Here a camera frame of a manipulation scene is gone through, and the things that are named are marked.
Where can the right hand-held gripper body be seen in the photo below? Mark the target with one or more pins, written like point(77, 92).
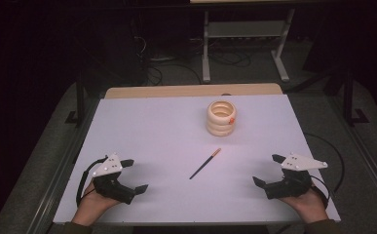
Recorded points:
point(293, 185)

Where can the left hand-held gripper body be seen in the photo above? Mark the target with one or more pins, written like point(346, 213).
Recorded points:
point(109, 187)

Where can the dark pen with orange end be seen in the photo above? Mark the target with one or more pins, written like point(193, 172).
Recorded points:
point(205, 163)

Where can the cream ringed pen holder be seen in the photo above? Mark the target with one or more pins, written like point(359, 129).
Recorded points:
point(221, 126)

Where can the person's left hand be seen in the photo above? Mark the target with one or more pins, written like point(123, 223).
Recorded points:
point(92, 204)

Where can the person's right hand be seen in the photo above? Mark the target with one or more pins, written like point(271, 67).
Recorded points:
point(309, 206)

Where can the white board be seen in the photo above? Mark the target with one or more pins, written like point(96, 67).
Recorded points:
point(163, 136)

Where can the black stand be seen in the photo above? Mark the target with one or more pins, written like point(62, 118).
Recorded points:
point(349, 104)
point(80, 104)

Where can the wooden table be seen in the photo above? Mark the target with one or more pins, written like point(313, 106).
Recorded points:
point(176, 91)

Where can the metal frame rail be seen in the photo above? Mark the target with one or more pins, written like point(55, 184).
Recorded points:
point(368, 162)
point(59, 182)

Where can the white metal desk frame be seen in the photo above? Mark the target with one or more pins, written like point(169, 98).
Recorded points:
point(246, 29)

